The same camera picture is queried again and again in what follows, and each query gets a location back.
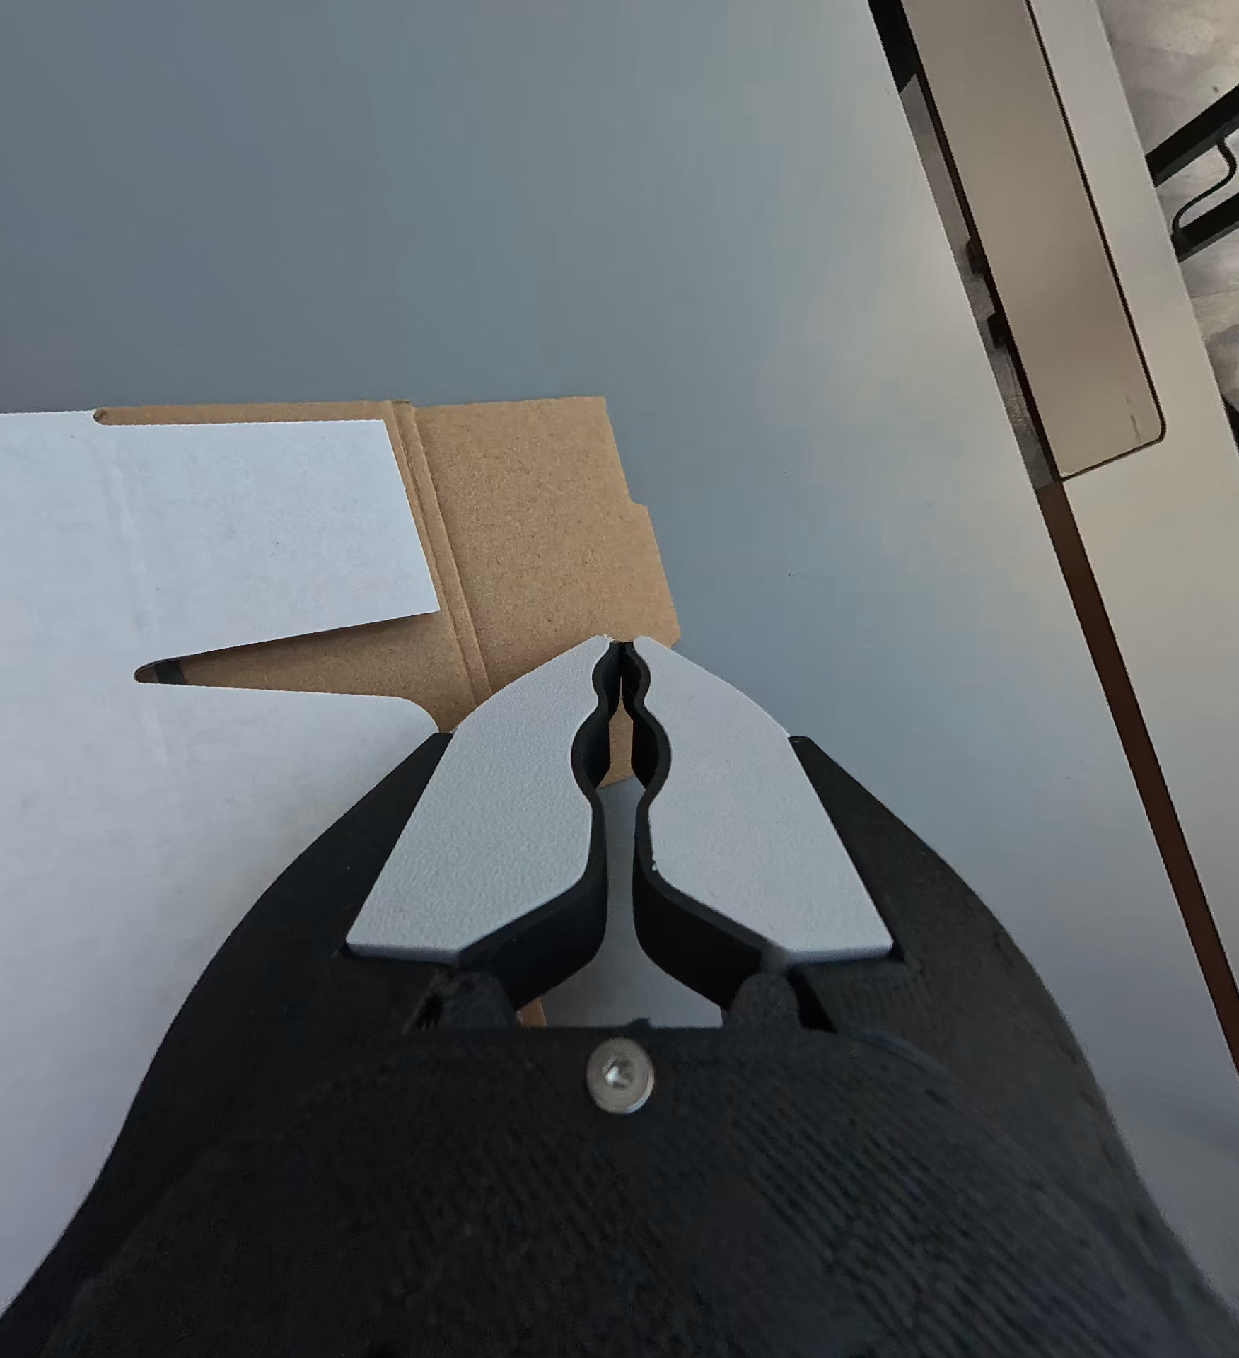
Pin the black metal table frame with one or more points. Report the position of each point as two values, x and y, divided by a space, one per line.
1224 111

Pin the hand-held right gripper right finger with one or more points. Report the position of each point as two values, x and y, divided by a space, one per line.
758 837

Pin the white and brown cardboard box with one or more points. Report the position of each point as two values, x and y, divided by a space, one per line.
100 742

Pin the white desk side panel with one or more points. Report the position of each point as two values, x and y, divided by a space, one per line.
1066 212

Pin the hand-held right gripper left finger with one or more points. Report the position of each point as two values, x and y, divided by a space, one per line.
471 837

